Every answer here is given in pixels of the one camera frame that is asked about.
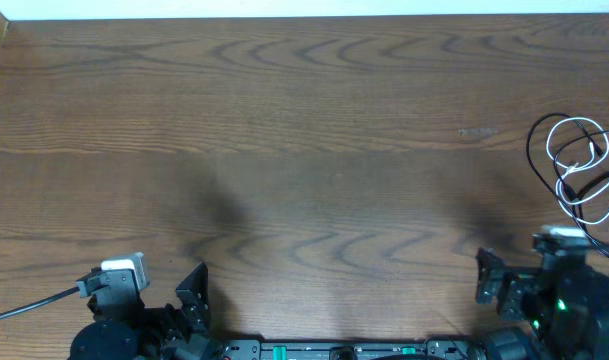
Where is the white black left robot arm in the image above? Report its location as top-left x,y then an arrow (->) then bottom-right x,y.
69,262 -> 223,360

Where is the white USB cable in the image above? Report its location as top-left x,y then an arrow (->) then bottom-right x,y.
545,116 -> 609,226

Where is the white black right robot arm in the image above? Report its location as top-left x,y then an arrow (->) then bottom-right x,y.
467,238 -> 609,360

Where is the black USB cable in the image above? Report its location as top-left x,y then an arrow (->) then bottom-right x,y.
526,112 -> 609,261

